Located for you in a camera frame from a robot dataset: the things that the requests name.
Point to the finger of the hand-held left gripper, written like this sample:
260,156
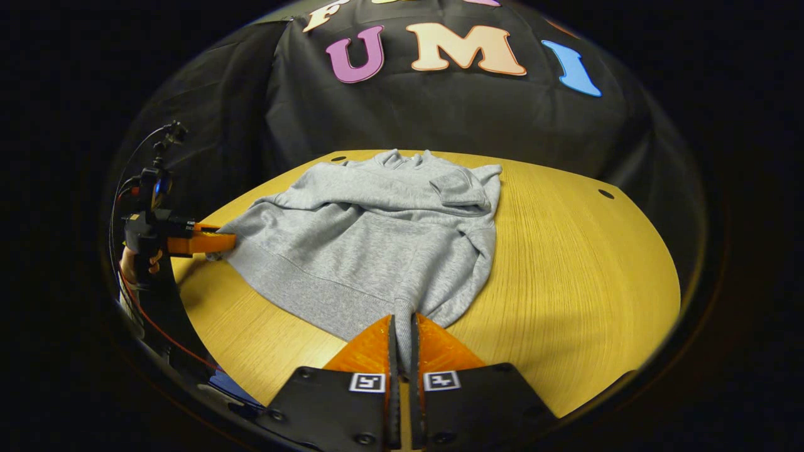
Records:
204,242

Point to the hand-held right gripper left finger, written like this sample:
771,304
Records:
393,351

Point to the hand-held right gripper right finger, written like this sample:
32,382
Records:
414,351

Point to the black backdrop cloth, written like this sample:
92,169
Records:
440,119

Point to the grey sweatshirt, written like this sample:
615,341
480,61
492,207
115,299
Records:
377,251

